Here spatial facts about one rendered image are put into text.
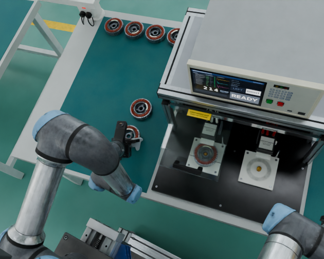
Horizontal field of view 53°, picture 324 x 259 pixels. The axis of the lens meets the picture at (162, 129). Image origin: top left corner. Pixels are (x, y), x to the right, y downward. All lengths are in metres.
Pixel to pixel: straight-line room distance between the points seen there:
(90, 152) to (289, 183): 0.93
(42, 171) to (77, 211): 1.45
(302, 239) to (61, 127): 0.67
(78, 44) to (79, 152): 1.21
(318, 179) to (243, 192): 0.33
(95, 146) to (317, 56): 0.74
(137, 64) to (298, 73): 0.99
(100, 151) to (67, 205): 1.59
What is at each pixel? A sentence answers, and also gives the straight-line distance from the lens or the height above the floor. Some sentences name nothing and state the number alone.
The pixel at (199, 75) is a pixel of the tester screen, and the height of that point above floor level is 1.26.
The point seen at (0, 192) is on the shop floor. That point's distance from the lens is 2.78.
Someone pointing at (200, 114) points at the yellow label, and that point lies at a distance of 1.30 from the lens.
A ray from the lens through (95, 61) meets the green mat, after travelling 1.94.
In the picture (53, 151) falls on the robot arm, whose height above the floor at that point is 1.41.
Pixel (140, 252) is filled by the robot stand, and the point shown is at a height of 0.23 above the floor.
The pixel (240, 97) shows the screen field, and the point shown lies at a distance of 1.22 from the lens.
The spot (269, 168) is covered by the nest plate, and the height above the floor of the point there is 0.78.
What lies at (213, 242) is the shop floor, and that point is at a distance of 2.24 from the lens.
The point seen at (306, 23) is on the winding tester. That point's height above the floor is 1.32.
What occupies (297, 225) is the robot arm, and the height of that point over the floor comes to 1.49.
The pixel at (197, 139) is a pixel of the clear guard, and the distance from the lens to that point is 1.26.
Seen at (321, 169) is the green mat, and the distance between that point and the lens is 1.61.
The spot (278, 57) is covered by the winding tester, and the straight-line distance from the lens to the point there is 1.13.
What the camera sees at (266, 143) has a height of 0.92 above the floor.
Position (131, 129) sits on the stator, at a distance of 1.59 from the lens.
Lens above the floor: 2.24
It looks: 66 degrees down
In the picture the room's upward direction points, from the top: 22 degrees counter-clockwise
